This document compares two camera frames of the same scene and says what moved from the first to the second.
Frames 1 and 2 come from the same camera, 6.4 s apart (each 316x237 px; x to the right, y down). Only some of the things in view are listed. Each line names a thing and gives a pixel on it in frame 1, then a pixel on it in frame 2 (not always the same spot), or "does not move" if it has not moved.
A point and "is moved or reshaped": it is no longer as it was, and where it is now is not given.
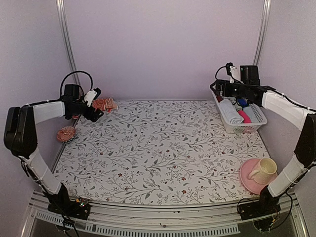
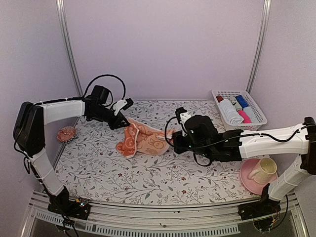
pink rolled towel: x=246 y=118 does not move
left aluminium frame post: x=62 y=19 does not move
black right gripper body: x=242 y=91 → x=201 y=150
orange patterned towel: x=107 y=104 is moved or reshaped
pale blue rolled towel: x=250 y=114 does not move
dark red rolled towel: x=219 y=98 does not move
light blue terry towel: x=230 y=111 does not move
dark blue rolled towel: x=243 y=101 does not move
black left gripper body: x=88 y=115 → x=101 y=114
